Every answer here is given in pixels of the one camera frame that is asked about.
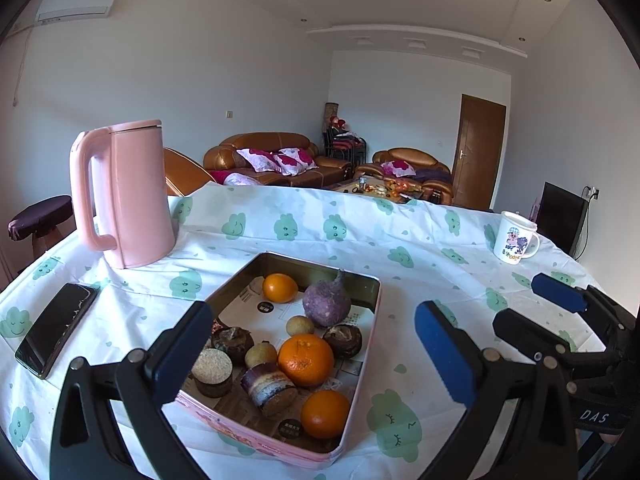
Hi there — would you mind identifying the pink electric kettle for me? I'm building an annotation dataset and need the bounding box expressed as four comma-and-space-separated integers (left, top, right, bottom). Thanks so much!
69, 119, 177, 271

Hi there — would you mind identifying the stack of dark chairs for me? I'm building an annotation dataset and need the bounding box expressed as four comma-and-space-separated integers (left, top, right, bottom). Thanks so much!
324, 127, 368, 166

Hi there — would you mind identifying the black television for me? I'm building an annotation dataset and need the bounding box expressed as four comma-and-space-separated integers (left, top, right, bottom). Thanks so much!
535, 181, 587, 261

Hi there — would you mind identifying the layered cake roll slice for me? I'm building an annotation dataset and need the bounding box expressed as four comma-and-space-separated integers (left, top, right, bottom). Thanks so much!
240, 364, 298, 418

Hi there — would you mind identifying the white wall air conditioner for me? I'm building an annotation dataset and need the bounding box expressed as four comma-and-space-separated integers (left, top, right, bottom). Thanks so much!
35, 0, 120, 26

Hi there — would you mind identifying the brown leather chair back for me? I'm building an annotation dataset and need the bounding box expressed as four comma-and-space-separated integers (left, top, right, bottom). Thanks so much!
164, 147, 217, 197

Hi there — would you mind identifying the pink tin box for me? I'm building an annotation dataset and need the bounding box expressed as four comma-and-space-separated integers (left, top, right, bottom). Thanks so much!
172, 251, 382, 470

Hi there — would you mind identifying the pink floral pillow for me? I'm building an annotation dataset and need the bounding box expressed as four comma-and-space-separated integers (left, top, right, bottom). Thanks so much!
236, 148, 283, 173
272, 147, 318, 177
381, 159, 417, 177

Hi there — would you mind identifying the purple blanket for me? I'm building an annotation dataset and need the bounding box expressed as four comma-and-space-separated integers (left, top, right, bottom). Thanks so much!
415, 167, 451, 187

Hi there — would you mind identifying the black smartphone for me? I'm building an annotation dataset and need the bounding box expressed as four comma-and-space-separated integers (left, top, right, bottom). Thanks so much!
14, 282, 99, 380

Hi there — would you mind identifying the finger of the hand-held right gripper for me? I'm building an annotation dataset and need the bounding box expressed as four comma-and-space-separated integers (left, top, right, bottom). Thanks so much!
492, 308, 627, 387
531, 273, 634, 347

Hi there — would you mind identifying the white cartoon print mug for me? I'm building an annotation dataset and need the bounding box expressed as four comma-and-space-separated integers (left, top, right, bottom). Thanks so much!
493, 210, 541, 264

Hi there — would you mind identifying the cluttered coffee table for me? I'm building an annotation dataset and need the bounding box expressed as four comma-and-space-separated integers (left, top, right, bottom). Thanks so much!
325, 175, 426, 206

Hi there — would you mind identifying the brown leather armchair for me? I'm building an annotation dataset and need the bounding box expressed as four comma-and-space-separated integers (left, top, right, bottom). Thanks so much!
355, 147, 453, 205

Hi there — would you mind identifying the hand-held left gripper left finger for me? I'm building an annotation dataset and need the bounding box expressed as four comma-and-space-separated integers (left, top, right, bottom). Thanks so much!
49, 300, 216, 480

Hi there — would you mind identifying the dark purple round stool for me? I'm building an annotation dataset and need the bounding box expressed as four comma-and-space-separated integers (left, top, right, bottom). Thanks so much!
7, 195, 75, 261

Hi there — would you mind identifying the brown wooden door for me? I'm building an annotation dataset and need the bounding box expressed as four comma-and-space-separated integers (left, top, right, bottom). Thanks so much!
451, 94, 507, 211

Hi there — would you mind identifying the seed-topped cake roll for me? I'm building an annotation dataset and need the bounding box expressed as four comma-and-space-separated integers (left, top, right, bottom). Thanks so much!
191, 349, 234, 398

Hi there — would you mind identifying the long brown leather sofa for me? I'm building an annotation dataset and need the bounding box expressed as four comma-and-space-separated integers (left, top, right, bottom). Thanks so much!
203, 132, 353, 187

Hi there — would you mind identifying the dark brown water chestnut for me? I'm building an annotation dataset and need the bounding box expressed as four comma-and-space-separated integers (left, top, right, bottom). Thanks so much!
322, 325, 363, 359
211, 326, 254, 365

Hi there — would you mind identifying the purple stemmed fruit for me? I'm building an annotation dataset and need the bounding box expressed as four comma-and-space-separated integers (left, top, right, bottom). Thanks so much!
302, 268, 352, 329

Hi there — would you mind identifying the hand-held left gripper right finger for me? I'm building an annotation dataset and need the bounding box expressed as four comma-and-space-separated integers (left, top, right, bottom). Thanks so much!
414, 300, 583, 480

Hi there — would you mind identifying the orange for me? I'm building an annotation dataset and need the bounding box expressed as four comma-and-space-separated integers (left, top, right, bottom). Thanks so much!
262, 273, 299, 304
300, 390, 351, 440
277, 334, 335, 387

